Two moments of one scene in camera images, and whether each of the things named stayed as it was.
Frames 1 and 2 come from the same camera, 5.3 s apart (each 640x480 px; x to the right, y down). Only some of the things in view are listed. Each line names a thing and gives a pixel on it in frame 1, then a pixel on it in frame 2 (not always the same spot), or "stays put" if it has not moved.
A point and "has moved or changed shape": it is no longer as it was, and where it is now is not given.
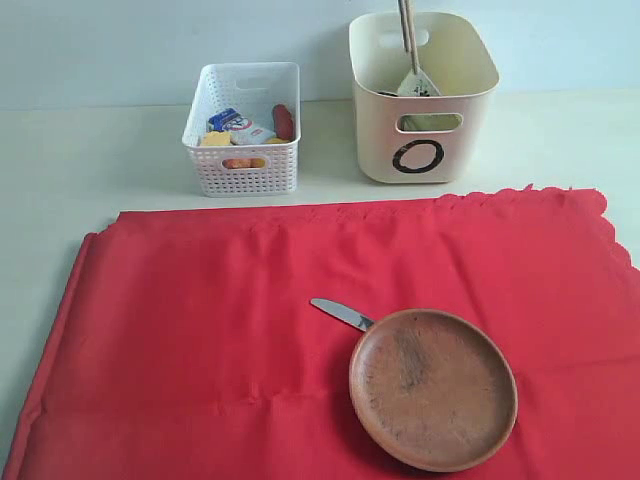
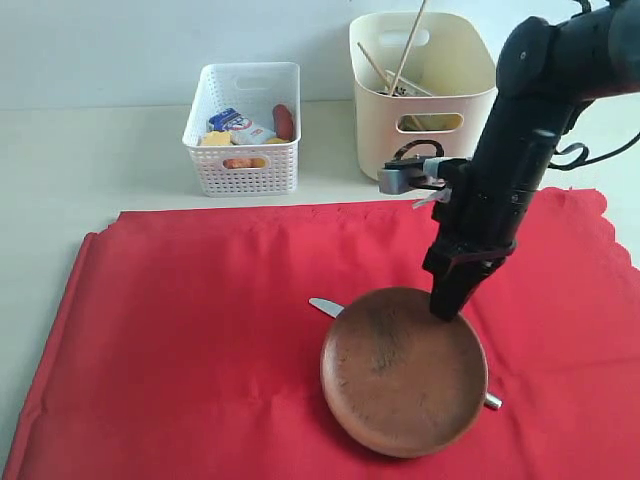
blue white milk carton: x=240 y=127 stays put
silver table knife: x=342 y=313 → x=492 y=402
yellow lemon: x=276 y=141 stays put
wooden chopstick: x=413 y=37 → x=375 y=68
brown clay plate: x=434 y=389 has moved or changed shape
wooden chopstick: x=404 y=25 → x=408 y=46
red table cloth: x=187 y=348 stays put
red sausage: x=283 y=122 stays put
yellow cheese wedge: x=217 y=138 stays put
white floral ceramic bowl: x=417 y=84 → x=402 y=88
